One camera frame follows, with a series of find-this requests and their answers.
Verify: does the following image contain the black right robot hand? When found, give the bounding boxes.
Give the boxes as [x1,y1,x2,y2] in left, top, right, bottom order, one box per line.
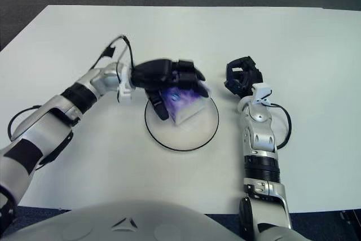
[224,56,264,98]

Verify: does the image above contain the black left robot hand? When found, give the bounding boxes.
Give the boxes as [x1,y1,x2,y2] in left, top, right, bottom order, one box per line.
[131,59,206,121]

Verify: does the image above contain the purple tissue paper pack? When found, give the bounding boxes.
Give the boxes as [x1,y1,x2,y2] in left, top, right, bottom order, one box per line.
[160,81,212,126]

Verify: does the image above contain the white plate with black rim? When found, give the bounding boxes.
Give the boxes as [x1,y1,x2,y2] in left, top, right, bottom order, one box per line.
[144,94,220,151]

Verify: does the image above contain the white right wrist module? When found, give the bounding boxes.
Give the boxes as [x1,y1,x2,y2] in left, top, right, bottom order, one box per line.
[252,83,273,104]

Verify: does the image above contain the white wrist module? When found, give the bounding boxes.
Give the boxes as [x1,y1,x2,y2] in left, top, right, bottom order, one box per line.
[117,64,134,103]
[252,83,273,104]

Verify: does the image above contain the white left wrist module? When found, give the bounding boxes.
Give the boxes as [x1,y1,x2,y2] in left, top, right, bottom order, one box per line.
[117,64,134,103]

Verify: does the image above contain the grey robot torso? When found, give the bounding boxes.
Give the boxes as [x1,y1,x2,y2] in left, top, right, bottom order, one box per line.
[8,201,243,241]

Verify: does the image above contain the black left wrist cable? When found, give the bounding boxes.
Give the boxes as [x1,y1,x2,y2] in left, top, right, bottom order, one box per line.
[94,34,138,69]

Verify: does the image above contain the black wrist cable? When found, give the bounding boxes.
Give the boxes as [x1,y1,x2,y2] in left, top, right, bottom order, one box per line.
[94,34,138,69]
[267,104,292,149]

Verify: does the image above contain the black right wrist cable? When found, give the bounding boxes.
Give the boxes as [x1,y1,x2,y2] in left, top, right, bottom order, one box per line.
[267,104,292,149]

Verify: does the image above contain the black left elbow cable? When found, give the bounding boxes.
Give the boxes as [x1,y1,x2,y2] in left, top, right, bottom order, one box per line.
[7,105,74,166]

